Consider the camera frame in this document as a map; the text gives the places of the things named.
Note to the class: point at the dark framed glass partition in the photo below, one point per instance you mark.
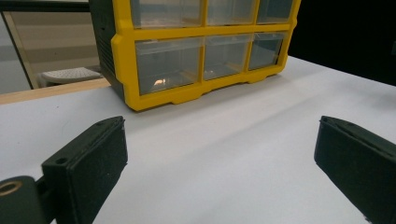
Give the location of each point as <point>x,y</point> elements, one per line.
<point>18,46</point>

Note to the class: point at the white perforated stool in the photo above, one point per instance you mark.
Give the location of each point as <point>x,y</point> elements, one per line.
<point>70,74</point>

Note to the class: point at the yellow black drawer cabinet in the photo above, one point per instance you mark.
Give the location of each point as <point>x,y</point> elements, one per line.
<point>124,62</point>

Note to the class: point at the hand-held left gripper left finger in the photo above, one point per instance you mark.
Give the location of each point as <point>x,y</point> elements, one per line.
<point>90,168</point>

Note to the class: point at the small orange white item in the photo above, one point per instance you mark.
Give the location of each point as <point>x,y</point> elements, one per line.
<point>159,82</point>

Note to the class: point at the set of clear plastic drawers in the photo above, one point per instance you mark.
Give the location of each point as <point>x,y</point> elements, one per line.
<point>168,65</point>

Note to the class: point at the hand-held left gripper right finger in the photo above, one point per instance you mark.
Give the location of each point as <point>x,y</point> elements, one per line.
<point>361,168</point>

